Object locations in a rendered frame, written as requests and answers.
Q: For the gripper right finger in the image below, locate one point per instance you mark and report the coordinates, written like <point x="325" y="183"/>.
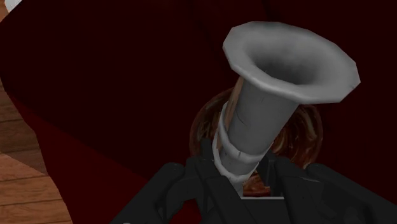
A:
<point x="325" y="192"/>

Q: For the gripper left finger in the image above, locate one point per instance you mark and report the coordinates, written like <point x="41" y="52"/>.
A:
<point x="186" y="189"/>

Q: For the grey flared vase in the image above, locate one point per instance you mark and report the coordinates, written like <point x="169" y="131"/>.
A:
<point x="266" y="93"/>

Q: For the brown round bowl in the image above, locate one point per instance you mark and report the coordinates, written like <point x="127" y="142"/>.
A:
<point x="302" y="133"/>

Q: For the dark red sofa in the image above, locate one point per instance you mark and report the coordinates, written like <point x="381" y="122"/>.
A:
<point x="118" y="77"/>

